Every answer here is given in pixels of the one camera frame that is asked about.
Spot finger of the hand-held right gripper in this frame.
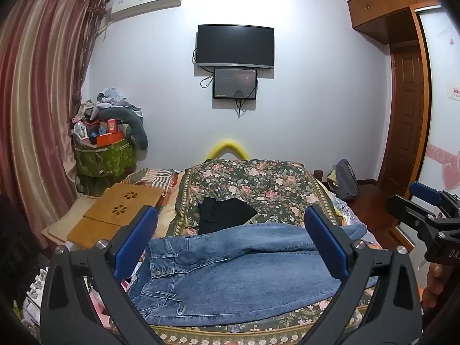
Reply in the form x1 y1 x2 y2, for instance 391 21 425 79
409 181 455 211
384 194 437 239

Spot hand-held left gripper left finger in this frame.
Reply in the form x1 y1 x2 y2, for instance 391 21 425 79
40 205 169 345

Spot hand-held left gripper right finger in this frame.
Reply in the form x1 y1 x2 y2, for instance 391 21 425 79
295 206 423 345

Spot blue denim pants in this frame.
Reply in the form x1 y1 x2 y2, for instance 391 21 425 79
127 223 380 326

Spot person's right hand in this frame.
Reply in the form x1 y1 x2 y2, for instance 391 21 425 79
421 262 447 310

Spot wooden lap table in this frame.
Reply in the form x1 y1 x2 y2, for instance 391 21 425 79
66 183 166 250

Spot white printed sheet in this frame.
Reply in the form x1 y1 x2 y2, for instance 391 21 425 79
332 192 368 232

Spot striped pillow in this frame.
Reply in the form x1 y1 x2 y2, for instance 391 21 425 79
122 168 185 204

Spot white heart-print wardrobe door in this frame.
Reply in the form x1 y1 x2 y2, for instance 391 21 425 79
419 3 460 196

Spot grey backpack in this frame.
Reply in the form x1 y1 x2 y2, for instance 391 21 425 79
328 159 360 201

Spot brown wooden door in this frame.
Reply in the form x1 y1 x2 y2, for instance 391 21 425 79
377 42 428 198

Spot floral blanket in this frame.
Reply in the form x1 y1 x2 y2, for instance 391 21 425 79
151 158 382 345

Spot green storage box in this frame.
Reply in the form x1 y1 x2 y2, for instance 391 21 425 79
74 138 138 188

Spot black garment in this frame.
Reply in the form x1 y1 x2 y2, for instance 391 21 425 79
198 198 257 236

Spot orange-red box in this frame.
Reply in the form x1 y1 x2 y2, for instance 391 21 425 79
94 129 125 148

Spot grey long pillow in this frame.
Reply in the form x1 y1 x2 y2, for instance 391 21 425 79
97 108 149 150

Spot yellow foam headboard pad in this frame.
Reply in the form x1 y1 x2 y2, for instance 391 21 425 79
205 138 251 162

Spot dark cloth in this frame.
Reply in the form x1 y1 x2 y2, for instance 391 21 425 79
0 194 49 295

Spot pile of clothes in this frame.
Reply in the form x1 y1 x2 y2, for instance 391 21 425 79
74 87 142 124

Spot striped pink curtain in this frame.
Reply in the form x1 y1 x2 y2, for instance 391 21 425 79
0 0 108 256

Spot small black monitor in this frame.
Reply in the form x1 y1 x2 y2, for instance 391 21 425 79
213 68 258 100

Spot wooden overhead cabinet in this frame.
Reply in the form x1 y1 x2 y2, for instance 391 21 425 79
347 0 442 45

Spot white air conditioner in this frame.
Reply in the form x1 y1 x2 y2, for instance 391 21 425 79
108 0 185 22

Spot black wall television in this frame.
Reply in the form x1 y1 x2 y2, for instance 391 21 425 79
196 24 275 70

